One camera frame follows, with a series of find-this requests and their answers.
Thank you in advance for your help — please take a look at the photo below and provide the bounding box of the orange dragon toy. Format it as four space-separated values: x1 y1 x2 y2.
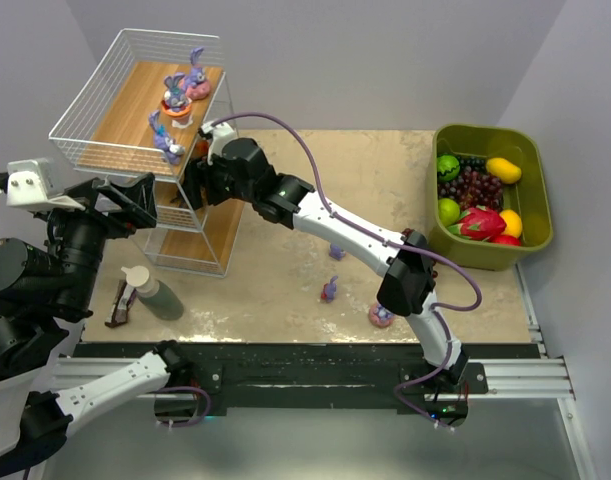
193 140 209 157

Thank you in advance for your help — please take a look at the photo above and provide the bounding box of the small purple bunny toy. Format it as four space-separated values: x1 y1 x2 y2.
148 110 186 166

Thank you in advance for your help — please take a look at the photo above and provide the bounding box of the purple bunny with red heart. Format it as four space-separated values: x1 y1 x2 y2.
320 276 338 302

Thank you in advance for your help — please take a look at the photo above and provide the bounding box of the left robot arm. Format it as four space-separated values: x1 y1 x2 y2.
0 171 193 478

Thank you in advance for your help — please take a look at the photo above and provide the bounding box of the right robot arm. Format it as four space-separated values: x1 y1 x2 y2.
185 134 468 385

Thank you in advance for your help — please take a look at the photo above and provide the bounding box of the brown chocolate bar wrapper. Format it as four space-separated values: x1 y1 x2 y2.
104 280 136 328

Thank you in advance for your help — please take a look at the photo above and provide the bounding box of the green bottle white cap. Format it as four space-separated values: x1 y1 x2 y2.
121 265 184 321

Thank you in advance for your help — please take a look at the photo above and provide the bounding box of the purple bunny standing toy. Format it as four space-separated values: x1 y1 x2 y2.
329 244 346 261

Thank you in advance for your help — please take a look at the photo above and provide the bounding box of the red grape bunch on table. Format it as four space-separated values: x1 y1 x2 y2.
401 228 438 279

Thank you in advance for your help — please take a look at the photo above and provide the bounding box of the bunny on pink donut front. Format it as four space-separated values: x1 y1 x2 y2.
368 302 396 328

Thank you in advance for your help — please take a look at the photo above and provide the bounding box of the green watermelon toy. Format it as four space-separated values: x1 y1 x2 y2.
436 154 460 183

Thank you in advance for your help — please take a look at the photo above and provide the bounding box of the green lime toy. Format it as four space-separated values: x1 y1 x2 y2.
437 198 461 227

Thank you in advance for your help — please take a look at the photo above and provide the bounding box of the red grape bunch in bin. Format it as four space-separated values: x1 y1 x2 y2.
438 170 504 211

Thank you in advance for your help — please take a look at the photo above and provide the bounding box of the dark blue grape bunch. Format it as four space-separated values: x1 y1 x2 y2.
457 155 486 172

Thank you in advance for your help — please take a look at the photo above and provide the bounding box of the pink dragon fruit toy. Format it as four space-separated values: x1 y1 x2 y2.
447 206 506 241

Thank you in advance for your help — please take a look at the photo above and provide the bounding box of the green plastic bin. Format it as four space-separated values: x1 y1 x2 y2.
426 124 554 270

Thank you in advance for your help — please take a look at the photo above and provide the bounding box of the yellow mango toy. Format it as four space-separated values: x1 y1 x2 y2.
486 157 522 185

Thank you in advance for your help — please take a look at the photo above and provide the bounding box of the red apple toy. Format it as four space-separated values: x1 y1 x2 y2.
490 234 522 247

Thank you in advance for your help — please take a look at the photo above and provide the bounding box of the yellow lemon toy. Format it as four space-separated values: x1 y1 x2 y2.
499 209 523 238

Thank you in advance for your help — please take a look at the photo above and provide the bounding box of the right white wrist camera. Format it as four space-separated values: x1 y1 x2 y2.
198 120 238 165

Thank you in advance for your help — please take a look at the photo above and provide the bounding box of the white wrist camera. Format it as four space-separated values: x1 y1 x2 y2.
198 120 238 165
0 158 85 213

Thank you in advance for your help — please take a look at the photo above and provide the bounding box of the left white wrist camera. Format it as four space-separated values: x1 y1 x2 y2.
0 158 85 213

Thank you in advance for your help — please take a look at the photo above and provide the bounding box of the white wire wooden shelf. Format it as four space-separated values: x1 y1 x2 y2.
49 28 243 277

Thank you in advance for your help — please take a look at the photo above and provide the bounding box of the black mounting base rail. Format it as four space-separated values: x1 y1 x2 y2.
72 341 544 419

